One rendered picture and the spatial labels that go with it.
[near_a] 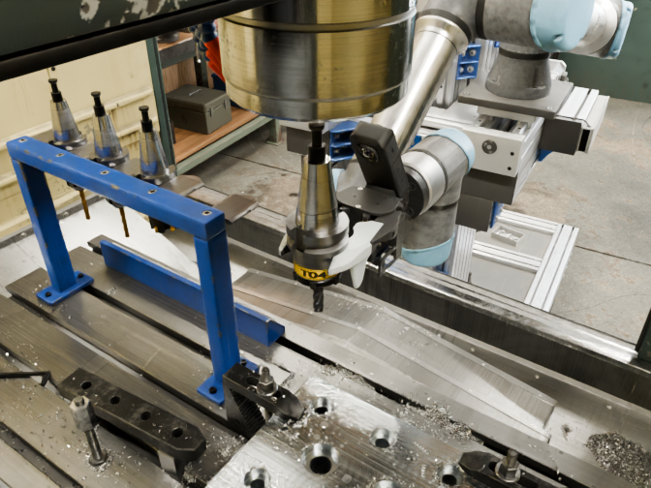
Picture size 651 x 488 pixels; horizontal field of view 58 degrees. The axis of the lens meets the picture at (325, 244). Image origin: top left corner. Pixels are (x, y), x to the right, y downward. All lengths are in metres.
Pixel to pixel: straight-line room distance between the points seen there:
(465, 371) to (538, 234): 1.55
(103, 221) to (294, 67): 1.27
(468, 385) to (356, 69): 0.95
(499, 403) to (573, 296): 1.59
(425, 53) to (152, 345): 0.69
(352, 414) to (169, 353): 0.39
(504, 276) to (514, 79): 1.18
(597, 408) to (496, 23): 0.82
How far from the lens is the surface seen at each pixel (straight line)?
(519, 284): 2.47
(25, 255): 1.59
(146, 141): 0.94
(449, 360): 1.33
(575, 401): 1.41
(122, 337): 1.16
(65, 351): 1.17
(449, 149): 0.81
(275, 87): 0.45
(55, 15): 0.20
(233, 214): 0.85
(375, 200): 0.67
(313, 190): 0.56
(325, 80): 0.45
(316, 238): 0.57
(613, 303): 2.87
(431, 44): 1.01
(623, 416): 1.41
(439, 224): 0.84
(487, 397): 1.30
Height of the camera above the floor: 1.65
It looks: 34 degrees down
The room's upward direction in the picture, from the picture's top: straight up
